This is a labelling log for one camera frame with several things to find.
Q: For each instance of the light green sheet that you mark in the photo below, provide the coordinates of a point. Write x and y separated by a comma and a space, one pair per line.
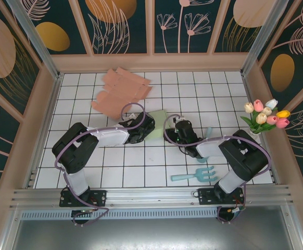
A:
158, 122

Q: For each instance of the pink paper box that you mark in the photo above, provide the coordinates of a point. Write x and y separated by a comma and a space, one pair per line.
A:
120, 88

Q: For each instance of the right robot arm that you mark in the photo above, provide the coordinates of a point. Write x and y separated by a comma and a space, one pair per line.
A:
245, 159

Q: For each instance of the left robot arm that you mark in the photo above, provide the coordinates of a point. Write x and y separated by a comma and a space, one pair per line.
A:
73, 151

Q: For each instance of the light blue toy trowel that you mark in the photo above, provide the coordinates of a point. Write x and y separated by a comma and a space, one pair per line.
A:
208, 131

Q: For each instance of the light blue toy rake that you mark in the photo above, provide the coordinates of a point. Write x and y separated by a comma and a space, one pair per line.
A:
182, 177

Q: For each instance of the white ribbed vase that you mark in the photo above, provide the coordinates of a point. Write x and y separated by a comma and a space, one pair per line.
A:
254, 133

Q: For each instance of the artificial tulip bouquet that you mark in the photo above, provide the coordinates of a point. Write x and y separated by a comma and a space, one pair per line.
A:
261, 118

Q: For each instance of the feather and orange circle panel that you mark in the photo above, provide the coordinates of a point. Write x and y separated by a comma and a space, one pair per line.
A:
141, 39

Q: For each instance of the beige oval gold line panel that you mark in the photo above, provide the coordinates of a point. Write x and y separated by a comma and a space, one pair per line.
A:
227, 44

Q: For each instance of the aluminium mounting rail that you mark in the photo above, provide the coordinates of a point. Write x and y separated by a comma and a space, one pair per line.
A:
151, 194

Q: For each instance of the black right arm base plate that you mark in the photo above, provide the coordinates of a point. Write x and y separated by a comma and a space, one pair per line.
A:
206, 196

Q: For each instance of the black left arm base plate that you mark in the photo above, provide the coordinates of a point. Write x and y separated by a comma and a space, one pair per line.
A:
99, 198

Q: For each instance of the pink flower outline wall panel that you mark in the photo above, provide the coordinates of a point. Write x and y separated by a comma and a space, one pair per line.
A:
201, 41

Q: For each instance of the orange oval feather wall panel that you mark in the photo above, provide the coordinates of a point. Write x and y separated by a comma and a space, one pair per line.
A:
283, 73

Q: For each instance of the aluminium corner post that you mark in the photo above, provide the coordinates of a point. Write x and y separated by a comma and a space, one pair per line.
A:
40, 44
260, 39

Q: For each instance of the gold oval wall panel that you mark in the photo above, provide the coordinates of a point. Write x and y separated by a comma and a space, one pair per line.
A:
76, 26

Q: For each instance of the large beige oval wall panel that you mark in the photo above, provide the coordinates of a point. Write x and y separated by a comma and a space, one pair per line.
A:
0, 52

